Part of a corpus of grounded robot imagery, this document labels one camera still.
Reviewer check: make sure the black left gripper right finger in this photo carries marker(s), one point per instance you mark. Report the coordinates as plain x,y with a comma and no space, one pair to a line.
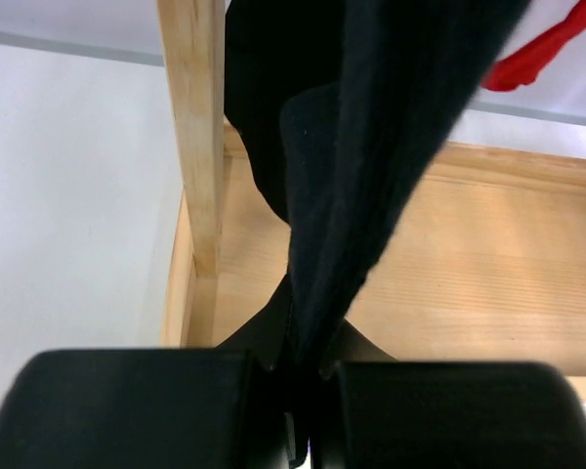
376,412

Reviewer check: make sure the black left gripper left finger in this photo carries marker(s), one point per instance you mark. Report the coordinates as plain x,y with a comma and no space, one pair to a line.
153,408

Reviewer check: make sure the plain black sock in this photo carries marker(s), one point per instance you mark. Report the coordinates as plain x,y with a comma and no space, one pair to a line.
357,148

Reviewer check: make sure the wooden clothes rack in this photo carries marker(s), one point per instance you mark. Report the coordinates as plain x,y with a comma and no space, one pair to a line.
488,261

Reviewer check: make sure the black sock white stripes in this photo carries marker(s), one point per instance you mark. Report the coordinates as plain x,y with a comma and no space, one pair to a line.
274,51

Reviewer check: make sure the red sock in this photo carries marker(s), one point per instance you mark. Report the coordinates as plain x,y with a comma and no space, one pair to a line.
523,66

